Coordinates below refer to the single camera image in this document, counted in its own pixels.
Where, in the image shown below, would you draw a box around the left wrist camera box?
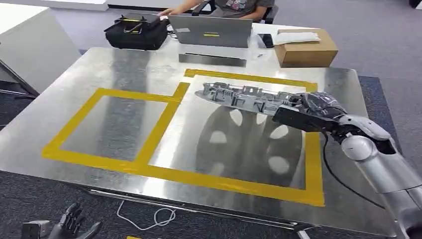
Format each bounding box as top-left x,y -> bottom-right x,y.
21,220 -> 53,239

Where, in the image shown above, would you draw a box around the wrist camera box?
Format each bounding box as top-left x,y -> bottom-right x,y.
21,220 -> 53,239
272,105 -> 340,133

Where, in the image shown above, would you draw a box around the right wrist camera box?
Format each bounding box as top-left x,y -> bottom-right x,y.
272,105 -> 340,133

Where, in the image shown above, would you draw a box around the black phone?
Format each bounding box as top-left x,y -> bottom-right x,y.
257,33 -> 275,49

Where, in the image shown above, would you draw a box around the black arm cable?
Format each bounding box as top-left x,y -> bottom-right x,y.
321,131 -> 386,211

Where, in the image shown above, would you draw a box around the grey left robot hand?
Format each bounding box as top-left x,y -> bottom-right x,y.
48,202 -> 104,239

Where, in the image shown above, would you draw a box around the black carry bag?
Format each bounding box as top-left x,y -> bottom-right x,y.
104,13 -> 170,51

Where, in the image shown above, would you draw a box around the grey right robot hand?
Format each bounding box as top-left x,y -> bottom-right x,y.
289,92 -> 347,120

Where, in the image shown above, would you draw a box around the person at laptop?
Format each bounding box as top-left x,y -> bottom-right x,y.
157,0 -> 276,21

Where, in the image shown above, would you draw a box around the white side table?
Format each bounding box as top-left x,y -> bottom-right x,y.
0,4 -> 82,99

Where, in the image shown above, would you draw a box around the grey laptop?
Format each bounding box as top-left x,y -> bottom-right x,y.
168,14 -> 253,49

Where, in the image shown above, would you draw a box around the grey plastic wheel hubcap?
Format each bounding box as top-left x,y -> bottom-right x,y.
194,82 -> 309,117

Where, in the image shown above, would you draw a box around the white cable on carpet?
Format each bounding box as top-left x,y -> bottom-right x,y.
116,199 -> 177,232

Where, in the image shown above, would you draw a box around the white padded packet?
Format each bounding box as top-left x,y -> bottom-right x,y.
273,31 -> 321,46

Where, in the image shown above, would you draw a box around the brown cardboard box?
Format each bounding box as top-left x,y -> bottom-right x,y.
274,28 -> 339,69

